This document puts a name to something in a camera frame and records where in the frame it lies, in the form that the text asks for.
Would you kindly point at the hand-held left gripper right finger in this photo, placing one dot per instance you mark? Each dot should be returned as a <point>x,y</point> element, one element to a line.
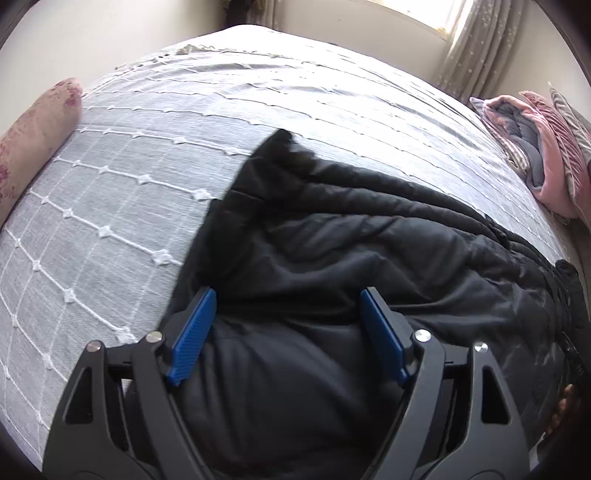
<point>385,339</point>

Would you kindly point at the pink velvet pillow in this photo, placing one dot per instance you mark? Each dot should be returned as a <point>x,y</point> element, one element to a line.
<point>565,134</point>

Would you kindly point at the grey dotted curtain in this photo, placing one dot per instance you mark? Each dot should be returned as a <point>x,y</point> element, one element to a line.
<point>485,46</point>

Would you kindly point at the person's right hand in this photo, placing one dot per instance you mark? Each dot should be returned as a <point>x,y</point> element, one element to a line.
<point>561,408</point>

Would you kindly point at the folded pink and grey quilt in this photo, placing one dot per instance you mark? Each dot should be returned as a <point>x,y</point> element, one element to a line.
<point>540,152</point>

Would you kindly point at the window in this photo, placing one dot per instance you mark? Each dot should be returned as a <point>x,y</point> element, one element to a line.
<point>455,16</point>

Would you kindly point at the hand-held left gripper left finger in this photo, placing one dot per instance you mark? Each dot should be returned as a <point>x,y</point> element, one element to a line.
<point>193,339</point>

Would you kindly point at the grey velvet pillow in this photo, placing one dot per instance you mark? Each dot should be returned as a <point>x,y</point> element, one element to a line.
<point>577,113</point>

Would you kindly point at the black quilted puffer jacket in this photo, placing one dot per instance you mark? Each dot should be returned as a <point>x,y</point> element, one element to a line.
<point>351,240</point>

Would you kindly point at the bed with grey checked bedspread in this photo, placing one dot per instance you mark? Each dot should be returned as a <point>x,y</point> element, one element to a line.
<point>138,175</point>

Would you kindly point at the pink floral bolster pillow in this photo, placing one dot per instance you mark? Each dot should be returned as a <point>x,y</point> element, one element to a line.
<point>32,138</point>

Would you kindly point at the hanging brown coat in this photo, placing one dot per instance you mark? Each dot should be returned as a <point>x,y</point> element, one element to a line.
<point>249,9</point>

